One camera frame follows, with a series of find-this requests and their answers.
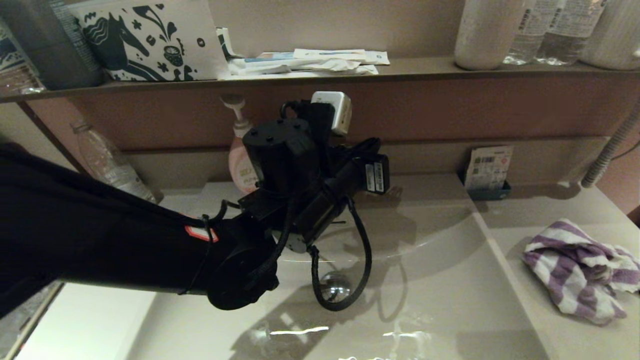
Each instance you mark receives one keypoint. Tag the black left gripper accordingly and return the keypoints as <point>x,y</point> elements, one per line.
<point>335,200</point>

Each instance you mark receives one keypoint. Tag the purple white striped towel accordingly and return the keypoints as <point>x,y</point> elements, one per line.
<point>565,280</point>

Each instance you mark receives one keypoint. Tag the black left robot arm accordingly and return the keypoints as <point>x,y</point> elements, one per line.
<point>100,240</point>

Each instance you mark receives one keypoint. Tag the white ceramic sink basin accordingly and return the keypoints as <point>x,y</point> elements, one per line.
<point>450,300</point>

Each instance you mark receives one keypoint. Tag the white toothbrush packet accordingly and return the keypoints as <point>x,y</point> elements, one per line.
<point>345,55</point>

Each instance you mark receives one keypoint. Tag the crumpled white plastic wrapper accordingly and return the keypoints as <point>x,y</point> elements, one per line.
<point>310,67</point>

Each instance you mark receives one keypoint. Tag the pink soap pump bottle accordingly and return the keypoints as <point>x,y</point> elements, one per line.
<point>239,165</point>

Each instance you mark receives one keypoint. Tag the blue white sachet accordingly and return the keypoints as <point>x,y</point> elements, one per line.
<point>272,57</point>

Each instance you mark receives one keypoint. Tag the dark blue card holder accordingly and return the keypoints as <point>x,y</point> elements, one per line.
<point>487,194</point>

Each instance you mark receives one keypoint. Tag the chrome drain stopper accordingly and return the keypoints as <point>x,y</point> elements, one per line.
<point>341,286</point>

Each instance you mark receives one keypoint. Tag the white cylindrical cup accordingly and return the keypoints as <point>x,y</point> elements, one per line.
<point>485,35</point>

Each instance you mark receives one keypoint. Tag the small white printed packet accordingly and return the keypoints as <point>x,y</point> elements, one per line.
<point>225,43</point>

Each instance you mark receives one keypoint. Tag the clear labelled water bottle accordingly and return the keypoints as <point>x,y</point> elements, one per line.
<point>525,40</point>
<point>565,35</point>

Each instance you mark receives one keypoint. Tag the white box with horse print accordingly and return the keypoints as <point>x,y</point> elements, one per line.
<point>150,45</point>

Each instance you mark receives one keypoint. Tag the clear bottle with white label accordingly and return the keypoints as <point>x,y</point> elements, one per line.
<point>102,160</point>

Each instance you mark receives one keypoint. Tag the white ribbed container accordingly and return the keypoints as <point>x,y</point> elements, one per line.
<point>612,35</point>

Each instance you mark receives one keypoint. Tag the dark grey cylindrical bottle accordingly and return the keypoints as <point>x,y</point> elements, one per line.
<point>45,45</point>

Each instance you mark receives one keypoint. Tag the shrink-wrapped water bottle pack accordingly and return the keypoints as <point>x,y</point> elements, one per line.
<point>35,320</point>

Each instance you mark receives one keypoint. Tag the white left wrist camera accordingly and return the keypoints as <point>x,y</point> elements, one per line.
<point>335,112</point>

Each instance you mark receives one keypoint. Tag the brown wall shelf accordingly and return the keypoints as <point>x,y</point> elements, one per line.
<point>425,70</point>

